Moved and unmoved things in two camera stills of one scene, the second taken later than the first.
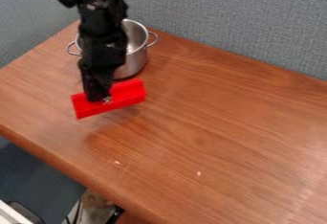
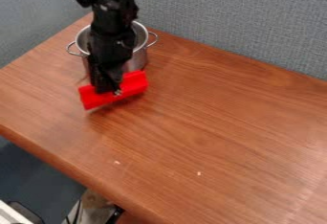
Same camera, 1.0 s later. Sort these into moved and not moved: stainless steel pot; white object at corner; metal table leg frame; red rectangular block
Moved: red rectangular block
Not moved: metal table leg frame; stainless steel pot; white object at corner
